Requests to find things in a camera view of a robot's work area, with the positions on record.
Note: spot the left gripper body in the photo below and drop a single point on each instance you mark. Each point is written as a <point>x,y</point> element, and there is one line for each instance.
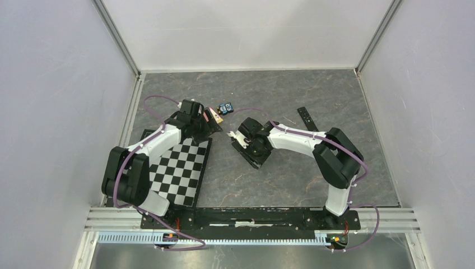
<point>199,131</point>

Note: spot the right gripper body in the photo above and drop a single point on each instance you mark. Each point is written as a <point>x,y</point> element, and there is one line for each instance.
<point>254,154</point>

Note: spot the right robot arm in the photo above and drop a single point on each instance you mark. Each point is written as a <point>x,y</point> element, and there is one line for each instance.
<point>337,158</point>

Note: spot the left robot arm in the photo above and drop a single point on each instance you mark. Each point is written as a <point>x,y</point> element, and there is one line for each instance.
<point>127,174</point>

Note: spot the red yellow small box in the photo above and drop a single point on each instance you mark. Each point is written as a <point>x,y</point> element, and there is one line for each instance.
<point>216,116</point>

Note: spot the checkerboard calibration board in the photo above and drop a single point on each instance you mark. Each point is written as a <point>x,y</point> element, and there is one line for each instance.
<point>177,175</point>

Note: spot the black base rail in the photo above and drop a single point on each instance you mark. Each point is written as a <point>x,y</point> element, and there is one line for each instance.
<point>258,222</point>

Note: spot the white cable comb strip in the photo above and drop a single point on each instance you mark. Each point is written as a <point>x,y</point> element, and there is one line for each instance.
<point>168,238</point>

